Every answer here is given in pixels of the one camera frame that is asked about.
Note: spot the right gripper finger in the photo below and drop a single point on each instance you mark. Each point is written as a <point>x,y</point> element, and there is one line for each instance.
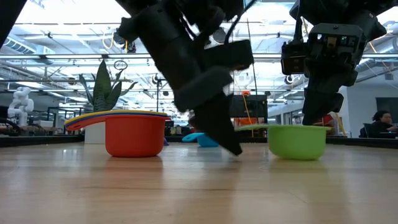
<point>320,105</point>

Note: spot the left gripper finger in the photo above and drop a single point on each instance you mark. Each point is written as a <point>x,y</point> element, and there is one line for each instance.
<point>214,121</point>
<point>230,56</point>

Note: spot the light blue measuring cup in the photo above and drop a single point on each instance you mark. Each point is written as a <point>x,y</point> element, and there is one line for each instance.
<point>205,141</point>

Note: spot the green measuring cup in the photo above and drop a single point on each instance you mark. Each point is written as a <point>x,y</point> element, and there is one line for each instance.
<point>295,143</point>

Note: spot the navy measuring cup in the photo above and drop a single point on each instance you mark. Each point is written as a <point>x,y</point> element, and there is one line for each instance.
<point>166,142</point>

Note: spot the red measuring cup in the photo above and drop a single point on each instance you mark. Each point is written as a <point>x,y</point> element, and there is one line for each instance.
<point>133,137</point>

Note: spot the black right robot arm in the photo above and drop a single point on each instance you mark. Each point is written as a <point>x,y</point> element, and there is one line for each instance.
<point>342,11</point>

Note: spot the red storage bins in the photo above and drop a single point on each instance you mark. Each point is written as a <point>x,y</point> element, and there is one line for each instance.
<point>326,119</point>

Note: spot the black monitor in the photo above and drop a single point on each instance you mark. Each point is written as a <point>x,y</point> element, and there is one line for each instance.
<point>252,105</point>

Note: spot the person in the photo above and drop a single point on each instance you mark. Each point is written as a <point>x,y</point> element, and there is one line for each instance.
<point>381,124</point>

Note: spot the snake plant in white pot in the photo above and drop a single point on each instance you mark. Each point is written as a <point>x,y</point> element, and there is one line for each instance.
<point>102,90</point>

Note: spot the white robot figure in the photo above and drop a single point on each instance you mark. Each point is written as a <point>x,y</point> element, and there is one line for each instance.
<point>20,105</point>

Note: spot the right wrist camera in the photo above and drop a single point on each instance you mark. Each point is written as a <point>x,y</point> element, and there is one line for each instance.
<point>293,59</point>

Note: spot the black metal table frame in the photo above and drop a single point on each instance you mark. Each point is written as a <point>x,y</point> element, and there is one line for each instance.
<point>46,140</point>

